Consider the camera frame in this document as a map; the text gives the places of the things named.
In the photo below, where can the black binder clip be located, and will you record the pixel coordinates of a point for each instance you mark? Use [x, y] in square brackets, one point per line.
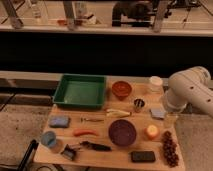
[69, 152]

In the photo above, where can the wooden board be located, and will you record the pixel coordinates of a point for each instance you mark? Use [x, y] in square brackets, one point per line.
[118, 157]

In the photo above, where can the black eraser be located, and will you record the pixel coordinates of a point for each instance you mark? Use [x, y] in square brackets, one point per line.
[142, 156]

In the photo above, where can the purple bowl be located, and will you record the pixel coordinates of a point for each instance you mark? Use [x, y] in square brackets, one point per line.
[122, 133]

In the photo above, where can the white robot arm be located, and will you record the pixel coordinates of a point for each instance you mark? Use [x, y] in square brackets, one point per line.
[189, 86]

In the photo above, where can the orange bowl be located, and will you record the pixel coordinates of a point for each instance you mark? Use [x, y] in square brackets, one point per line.
[121, 89]

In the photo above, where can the dark red grape bunch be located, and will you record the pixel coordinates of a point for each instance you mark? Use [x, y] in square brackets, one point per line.
[169, 149]

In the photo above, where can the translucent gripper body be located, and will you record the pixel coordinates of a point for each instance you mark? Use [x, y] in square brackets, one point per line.
[169, 120]

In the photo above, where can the green plastic tray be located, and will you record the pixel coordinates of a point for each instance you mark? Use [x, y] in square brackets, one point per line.
[80, 91]

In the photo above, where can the blue-grey cloth pad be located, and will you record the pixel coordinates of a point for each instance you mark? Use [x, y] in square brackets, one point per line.
[157, 113]

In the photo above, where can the black marker pen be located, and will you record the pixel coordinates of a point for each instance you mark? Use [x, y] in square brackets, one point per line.
[95, 146]

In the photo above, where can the blue sponge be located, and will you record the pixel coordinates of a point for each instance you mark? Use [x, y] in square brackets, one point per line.
[59, 122]

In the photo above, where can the orange carrot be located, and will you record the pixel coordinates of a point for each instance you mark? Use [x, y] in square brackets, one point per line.
[84, 132]

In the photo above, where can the yellow orange fruit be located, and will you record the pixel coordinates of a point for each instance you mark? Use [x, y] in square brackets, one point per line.
[152, 132]

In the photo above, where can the small metal cup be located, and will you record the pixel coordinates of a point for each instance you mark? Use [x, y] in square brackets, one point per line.
[138, 104]

